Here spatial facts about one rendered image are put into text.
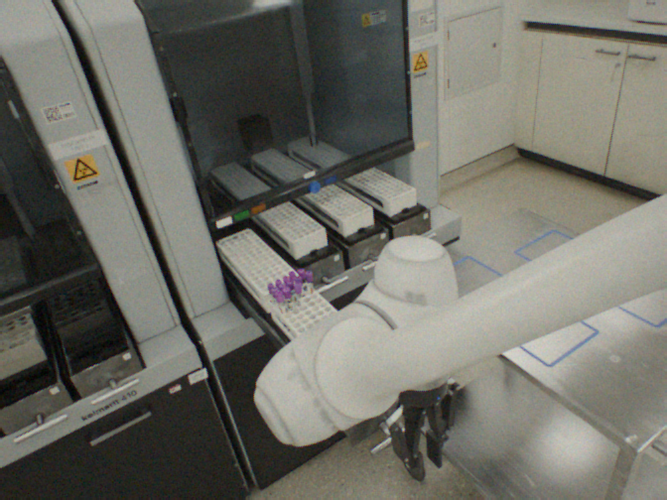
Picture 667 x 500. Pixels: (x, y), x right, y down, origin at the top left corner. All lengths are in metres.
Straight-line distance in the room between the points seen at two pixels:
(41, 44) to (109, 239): 0.39
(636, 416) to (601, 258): 0.60
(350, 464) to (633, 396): 1.08
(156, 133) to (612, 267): 0.92
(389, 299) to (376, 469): 1.29
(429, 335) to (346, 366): 0.10
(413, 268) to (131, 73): 0.72
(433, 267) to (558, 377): 0.47
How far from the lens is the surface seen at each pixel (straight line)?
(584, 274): 0.41
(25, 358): 1.29
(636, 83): 3.12
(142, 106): 1.12
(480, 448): 1.56
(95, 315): 1.25
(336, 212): 1.41
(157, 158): 1.15
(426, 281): 0.59
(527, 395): 1.69
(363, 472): 1.84
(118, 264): 1.22
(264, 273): 1.21
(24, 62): 1.08
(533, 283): 0.42
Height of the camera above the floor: 1.55
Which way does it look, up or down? 34 degrees down
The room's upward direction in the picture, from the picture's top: 9 degrees counter-clockwise
